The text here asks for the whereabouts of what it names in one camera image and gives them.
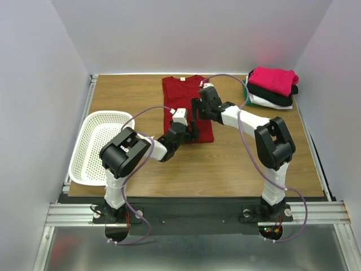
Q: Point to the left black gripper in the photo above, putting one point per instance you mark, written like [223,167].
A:
[194,131]

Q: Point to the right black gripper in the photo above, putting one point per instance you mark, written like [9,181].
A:
[198,106]

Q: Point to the dark red t shirt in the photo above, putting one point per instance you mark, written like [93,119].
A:
[178,93]

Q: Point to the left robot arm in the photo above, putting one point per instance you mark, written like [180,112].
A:
[122,154]

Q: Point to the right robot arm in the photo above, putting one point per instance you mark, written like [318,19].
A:
[267,141]

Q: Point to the green folded t shirt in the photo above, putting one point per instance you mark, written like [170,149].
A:
[249,102]

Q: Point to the white folded t shirt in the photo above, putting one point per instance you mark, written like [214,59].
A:
[262,102]

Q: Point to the black folded t shirt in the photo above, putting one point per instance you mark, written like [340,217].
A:
[272,97]

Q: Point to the pink folded t shirt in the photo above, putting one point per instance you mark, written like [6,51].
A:
[276,80]

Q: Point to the white perforated plastic basket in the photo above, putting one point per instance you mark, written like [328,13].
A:
[97,129]

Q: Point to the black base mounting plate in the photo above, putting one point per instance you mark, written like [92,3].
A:
[186,216]

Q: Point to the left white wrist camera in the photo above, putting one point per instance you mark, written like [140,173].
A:
[180,116]

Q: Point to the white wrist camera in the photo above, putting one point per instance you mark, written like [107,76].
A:
[205,85]
[180,116]

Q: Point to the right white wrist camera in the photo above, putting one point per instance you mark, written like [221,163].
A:
[205,85]

